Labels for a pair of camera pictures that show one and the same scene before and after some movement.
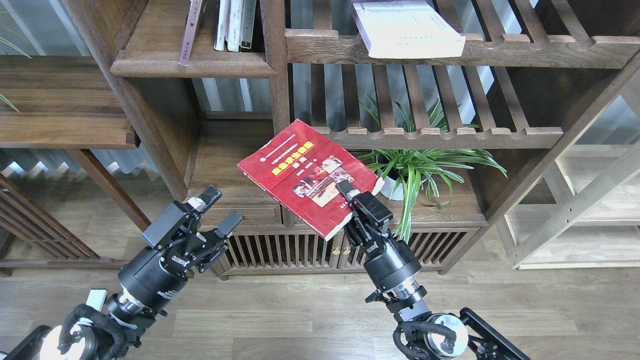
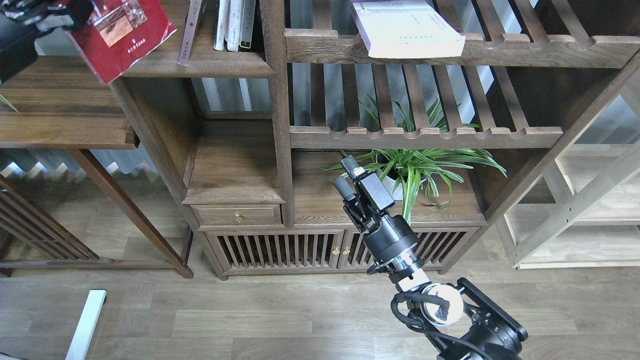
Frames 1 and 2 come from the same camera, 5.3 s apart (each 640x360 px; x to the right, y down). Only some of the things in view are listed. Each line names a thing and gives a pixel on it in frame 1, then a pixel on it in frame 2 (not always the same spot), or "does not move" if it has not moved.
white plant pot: (387, 187) does not move
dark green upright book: (247, 25) does not move
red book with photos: (300, 168) to (120, 33)
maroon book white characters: (191, 22) does not move
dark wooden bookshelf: (274, 109) does not move
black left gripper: (172, 246) to (22, 22)
